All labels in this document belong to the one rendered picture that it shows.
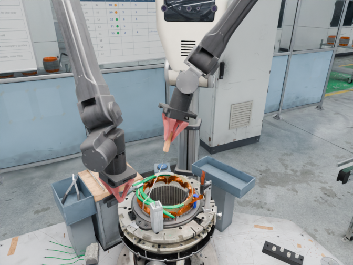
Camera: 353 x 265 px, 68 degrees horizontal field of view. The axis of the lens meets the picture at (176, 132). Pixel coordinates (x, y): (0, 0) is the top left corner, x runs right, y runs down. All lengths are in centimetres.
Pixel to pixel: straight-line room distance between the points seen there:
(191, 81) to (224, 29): 15
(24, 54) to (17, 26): 24
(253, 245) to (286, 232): 18
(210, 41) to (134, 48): 233
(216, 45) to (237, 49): 234
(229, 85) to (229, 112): 33
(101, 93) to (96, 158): 15
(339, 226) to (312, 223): 22
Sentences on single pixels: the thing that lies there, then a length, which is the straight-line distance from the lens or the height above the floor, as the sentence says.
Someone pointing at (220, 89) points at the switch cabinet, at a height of 83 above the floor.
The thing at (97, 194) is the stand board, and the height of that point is 106.
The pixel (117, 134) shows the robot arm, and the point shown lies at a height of 141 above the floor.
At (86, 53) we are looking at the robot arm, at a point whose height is 159.
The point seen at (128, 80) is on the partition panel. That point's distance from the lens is 308.
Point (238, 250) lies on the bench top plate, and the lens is 120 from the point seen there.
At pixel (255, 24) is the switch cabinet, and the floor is 150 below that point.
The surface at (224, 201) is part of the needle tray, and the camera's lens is 114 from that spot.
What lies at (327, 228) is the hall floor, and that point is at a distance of 266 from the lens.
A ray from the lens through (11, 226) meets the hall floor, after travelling 274.
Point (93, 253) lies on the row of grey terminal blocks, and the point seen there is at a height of 82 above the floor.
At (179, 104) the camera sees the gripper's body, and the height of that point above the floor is 144.
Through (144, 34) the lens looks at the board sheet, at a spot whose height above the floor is 141.
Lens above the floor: 168
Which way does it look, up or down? 26 degrees down
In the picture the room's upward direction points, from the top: straight up
